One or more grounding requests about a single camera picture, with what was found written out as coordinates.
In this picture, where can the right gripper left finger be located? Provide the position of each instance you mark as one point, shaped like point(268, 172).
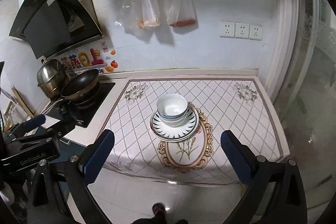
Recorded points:
point(84, 169)

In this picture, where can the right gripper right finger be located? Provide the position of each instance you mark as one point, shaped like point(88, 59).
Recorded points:
point(244, 162)

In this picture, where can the blue leaf pattern plate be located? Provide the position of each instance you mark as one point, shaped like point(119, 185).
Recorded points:
point(174, 126)

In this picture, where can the white bowl red flowers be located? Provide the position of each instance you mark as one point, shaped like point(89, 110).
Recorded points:
point(173, 122)

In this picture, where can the white bowl dark rim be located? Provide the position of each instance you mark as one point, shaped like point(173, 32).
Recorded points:
point(171, 118)

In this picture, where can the white bowl with hearts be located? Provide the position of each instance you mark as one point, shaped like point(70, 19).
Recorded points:
point(171, 105)

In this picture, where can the black cooktop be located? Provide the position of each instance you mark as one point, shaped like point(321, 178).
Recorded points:
point(83, 110)

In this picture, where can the stainless steel pot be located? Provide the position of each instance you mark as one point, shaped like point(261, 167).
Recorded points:
point(52, 77)

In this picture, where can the dark frying pan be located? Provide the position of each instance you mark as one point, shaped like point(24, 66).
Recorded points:
point(77, 88)

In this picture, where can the glass sliding door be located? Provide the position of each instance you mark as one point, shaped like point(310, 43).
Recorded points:
point(306, 103)

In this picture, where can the black range hood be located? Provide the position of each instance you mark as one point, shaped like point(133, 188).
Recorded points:
point(52, 27)

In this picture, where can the plastic bag orange contents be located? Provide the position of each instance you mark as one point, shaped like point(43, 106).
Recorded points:
point(150, 14)

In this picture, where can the plastic bag red contents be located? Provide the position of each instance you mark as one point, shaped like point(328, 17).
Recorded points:
point(180, 13)

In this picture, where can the colourful wall stickers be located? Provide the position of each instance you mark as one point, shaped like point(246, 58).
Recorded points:
point(99, 55)

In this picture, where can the triple white wall sockets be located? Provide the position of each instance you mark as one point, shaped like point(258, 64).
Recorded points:
point(240, 30)

